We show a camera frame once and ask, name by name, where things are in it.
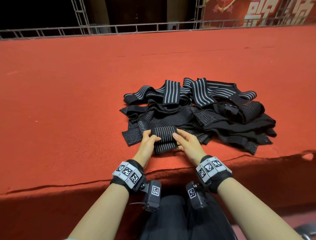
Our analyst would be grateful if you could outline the person's right hand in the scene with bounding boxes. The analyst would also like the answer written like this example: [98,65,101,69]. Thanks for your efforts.
[172,129,207,166]

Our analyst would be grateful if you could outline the person's left hand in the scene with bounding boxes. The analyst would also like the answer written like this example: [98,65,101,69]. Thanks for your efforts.
[131,130,162,168]

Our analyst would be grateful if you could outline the black striped strap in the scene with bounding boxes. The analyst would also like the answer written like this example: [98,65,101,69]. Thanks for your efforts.
[150,125,184,155]

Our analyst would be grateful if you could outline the pile of black straps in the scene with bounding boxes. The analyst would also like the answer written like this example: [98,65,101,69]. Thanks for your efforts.
[120,76,277,155]

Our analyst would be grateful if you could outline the person's right forearm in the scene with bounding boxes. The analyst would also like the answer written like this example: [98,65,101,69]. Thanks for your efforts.
[217,177,304,240]

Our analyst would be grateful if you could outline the person's left forearm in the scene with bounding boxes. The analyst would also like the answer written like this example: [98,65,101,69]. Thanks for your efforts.
[66,184,129,240]

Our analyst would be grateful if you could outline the black wristband with marker tags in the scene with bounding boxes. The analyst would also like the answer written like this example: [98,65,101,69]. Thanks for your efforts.
[196,155,234,194]
[110,159,145,194]

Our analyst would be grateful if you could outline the black trousers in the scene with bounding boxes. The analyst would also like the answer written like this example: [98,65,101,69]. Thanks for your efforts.
[138,194,238,240]

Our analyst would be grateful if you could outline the metal railing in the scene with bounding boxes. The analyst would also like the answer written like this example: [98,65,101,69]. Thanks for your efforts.
[0,17,316,40]

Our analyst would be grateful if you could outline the metal truss column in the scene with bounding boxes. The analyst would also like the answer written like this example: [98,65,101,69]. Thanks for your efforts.
[194,0,205,30]
[70,0,92,35]

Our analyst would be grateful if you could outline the grey metal stand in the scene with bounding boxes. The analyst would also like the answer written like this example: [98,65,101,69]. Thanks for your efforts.
[295,223,316,240]

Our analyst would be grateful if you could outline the red banner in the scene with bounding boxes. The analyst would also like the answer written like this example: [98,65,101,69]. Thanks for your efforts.
[202,0,316,28]

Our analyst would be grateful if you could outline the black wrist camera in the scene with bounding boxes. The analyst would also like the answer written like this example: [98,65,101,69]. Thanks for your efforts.
[141,179,163,213]
[186,181,208,210]

